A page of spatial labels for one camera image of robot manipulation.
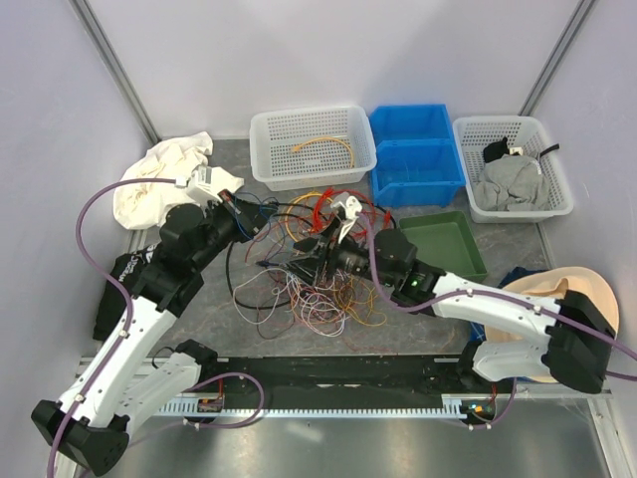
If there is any blue plastic bin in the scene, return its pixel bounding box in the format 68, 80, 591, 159
369, 104, 466, 208

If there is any cream white cloth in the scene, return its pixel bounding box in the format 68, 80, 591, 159
112, 131, 215, 230

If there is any yellow ethernet cable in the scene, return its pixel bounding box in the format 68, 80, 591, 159
291, 136, 355, 170

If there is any white perforated basket left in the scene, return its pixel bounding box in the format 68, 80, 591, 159
249, 105, 377, 192

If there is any slotted cable duct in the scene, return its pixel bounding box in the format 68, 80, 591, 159
153, 395, 472, 418

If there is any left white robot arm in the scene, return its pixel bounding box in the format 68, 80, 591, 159
31, 186, 272, 477

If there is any beige bucket hat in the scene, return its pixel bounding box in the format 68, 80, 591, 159
485, 267, 619, 383

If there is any blue thin wire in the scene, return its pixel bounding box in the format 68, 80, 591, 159
234, 198, 280, 265

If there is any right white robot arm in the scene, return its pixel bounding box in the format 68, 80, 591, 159
285, 212, 636, 394

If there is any grey garment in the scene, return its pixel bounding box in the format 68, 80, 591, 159
473, 155, 550, 212

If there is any black sock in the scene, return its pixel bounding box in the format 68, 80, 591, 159
483, 136, 510, 163

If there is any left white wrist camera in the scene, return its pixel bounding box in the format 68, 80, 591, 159
175, 165, 244, 205

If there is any green plastic tray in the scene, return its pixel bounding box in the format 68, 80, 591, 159
399, 211, 488, 283

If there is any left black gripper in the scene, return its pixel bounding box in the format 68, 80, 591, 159
192, 188, 278, 271

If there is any red ethernet cable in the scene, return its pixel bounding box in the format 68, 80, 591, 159
312, 186, 394, 235

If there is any orange yellow cable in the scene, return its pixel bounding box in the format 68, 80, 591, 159
283, 190, 324, 245

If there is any blue cloth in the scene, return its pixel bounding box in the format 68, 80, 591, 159
469, 266, 542, 342

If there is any black cable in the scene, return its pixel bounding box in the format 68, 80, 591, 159
224, 197, 399, 313

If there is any black printed t-shirt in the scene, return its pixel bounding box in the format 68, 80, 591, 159
93, 243, 158, 342

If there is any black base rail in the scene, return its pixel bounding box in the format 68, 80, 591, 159
195, 355, 494, 410

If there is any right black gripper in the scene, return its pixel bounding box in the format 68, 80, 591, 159
280, 215, 395, 288

